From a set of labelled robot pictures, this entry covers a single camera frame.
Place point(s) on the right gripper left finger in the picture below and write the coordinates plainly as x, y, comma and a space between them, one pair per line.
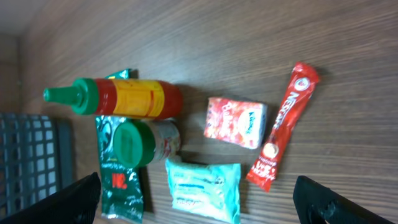
74, 204

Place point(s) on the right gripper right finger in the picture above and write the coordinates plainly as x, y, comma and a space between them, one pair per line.
317, 204

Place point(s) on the green glove package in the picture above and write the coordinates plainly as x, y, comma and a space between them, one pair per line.
121, 191

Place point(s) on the green lid spice jar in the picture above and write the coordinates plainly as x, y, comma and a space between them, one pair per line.
139, 143

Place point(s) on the teal wet wipes pack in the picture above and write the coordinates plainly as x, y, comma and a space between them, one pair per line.
207, 190

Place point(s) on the small red white box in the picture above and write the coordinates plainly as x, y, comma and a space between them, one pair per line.
237, 122

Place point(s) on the red sauce bottle green cap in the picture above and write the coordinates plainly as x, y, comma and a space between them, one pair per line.
134, 98

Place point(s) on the red instant coffee stick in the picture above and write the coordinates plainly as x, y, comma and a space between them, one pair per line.
300, 89

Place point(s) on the grey plastic mesh basket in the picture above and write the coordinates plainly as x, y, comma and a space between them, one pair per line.
36, 159

